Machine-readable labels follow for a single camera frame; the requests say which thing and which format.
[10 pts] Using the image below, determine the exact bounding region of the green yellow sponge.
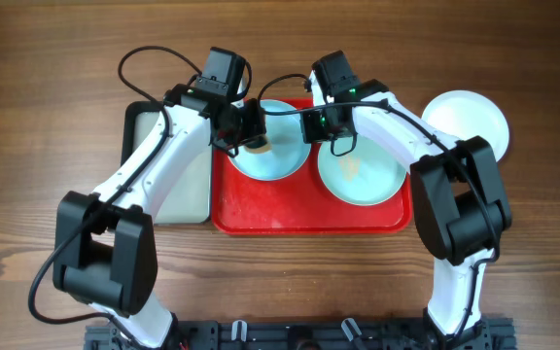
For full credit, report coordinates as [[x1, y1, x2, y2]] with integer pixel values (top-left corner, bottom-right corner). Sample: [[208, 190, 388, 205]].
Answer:
[[243, 135, 272, 155]]

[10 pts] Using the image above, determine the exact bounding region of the light blue front plate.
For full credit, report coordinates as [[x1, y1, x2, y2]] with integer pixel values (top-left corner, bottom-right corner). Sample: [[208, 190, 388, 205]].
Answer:
[[230, 114, 311, 181]]

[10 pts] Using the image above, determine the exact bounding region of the white round plate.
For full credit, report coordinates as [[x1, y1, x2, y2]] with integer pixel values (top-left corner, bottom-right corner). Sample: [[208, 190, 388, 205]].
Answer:
[[422, 90, 510, 161]]

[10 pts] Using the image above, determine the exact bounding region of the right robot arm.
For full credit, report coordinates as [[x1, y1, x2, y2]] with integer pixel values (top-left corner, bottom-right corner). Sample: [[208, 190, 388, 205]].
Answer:
[[302, 78, 512, 349]]

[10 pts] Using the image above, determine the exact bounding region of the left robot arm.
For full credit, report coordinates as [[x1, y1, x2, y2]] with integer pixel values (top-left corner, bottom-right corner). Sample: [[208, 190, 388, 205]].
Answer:
[[52, 85, 265, 349]]

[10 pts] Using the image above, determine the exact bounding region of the red plastic tray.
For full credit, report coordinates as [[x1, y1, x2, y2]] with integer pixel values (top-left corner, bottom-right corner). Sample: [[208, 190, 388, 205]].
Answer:
[[210, 97, 413, 237]]

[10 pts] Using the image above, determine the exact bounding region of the black water basin tray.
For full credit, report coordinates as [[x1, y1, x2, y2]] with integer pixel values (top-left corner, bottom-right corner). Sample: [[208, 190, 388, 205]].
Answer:
[[121, 101, 212, 226]]

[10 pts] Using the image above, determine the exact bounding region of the teal plate on right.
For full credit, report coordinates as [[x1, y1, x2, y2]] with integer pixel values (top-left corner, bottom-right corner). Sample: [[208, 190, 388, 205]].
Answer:
[[317, 136, 406, 206]]

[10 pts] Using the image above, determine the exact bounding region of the right black cable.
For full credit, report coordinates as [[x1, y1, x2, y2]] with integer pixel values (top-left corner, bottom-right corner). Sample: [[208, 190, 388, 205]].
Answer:
[[257, 72, 500, 336]]

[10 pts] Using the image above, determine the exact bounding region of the black cable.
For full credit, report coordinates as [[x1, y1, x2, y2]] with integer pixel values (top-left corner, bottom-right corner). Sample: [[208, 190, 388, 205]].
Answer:
[[257, 72, 500, 336], [26, 45, 203, 326]]

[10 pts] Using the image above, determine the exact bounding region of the left black cable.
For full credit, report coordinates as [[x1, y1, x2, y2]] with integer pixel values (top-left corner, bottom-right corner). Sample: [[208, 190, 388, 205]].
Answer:
[[26, 45, 203, 326]]

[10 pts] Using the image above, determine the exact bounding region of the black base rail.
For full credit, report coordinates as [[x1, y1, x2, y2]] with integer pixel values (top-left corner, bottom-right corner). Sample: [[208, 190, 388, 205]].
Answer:
[[83, 318, 518, 350]]

